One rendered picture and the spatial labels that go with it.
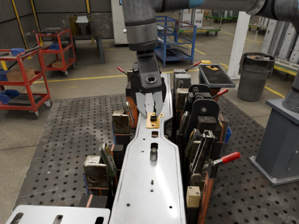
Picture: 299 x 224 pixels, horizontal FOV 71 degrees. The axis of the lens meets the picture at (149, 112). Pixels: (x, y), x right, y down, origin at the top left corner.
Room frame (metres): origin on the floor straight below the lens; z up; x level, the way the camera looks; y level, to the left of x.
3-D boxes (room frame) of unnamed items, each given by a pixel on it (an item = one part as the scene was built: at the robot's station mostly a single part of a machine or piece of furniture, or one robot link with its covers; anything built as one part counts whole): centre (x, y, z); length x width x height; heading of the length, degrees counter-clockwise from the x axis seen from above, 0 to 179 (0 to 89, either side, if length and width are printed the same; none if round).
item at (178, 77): (1.29, -0.22, 0.90); 0.13 x 0.10 x 0.41; 87
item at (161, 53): (5.72, -0.58, 0.47); 1.20 x 0.80 x 0.95; 15
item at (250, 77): (3.32, -1.74, 0.36); 0.54 x 0.50 x 0.73; 103
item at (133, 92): (0.51, 0.03, 1.34); 0.05 x 0.02 x 0.09; 93
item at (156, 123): (0.51, -0.01, 1.26); 0.08 x 0.04 x 0.01; 177
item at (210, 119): (0.73, -0.24, 0.91); 0.07 x 0.05 x 0.42; 87
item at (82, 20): (6.20, 1.84, 0.57); 1.86 x 0.90 x 1.14; 16
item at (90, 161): (0.57, 0.19, 0.87); 0.12 x 0.09 x 0.35; 87
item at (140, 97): (0.54, 0.02, 1.30); 0.06 x 0.03 x 0.09; 3
